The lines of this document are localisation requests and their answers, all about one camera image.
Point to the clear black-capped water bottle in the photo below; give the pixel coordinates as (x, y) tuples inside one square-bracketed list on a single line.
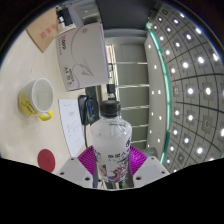
[(111, 140)]

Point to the black desk phone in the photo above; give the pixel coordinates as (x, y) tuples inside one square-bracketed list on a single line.
[(86, 110)]

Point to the recessed ceiling lights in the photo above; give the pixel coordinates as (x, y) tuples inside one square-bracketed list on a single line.
[(190, 90)]

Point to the brown paper envelope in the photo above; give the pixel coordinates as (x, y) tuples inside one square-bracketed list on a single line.
[(41, 30)]

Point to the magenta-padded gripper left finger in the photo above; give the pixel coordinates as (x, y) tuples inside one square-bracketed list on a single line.
[(75, 171)]

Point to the white printed paper sheet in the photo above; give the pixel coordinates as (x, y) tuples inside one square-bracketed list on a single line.
[(71, 126)]

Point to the white and yellow mug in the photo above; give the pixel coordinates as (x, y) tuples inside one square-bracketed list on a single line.
[(38, 95)]

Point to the large white cardboard box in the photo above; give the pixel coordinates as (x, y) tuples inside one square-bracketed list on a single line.
[(83, 56)]

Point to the flat round red coaster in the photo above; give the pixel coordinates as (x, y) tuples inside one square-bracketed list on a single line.
[(46, 160)]

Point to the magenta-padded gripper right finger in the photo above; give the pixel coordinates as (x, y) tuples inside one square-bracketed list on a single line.
[(151, 171)]

